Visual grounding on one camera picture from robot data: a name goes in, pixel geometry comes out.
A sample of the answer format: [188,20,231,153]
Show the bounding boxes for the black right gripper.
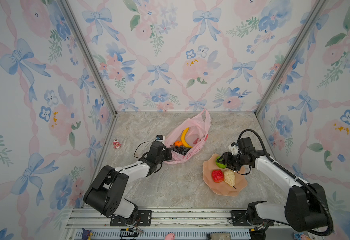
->
[216,151,245,170]

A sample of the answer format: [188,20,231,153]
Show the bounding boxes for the fake green round fruit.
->
[216,156,227,169]

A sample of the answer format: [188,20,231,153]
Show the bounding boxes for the pink plastic bag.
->
[165,110,211,165]

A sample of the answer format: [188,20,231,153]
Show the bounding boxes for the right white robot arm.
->
[217,138,334,236]

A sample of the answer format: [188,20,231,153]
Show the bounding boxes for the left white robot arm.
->
[83,139,172,222]

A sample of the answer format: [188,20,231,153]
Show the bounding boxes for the fake dark grapes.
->
[171,145,191,156]

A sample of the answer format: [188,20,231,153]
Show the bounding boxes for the fake orange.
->
[174,141,184,148]

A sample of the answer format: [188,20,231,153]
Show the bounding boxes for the fake yellow banana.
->
[181,128,192,149]

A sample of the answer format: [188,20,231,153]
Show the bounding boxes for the small red white figurine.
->
[113,140,121,149]

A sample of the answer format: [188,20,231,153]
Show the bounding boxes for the grey box at front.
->
[207,233,232,240]

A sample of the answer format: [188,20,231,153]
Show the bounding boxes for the pink toy at front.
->
[164,233,176,240]

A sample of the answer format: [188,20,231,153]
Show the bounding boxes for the colourful toy front right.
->
[293,233,312,240]

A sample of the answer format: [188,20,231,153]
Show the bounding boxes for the purple toy at front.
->
[81,228,93,240]

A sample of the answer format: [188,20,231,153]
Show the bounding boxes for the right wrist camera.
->
[229,142,240,156]

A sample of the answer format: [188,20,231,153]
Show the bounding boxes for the thin black left cable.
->
[133,140,163,174]

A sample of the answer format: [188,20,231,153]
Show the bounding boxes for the black corrugated cable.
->
[237,128,334,237]

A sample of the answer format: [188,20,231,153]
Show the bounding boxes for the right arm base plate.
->
[228,210,271,227]

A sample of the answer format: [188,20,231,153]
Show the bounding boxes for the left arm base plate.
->
[110,210,152,227]

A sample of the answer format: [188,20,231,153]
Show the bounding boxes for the aluminium rail frame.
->
[57,206,323,240]

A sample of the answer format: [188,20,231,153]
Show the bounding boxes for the right aluminium corner post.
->
[255,0,328,117]

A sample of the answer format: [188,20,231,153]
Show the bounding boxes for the aluminium corner post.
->
[255,0,328,117]
[57,0,117,117]

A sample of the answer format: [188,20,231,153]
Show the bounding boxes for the left aluminium corner post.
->
[57,0,117,117]

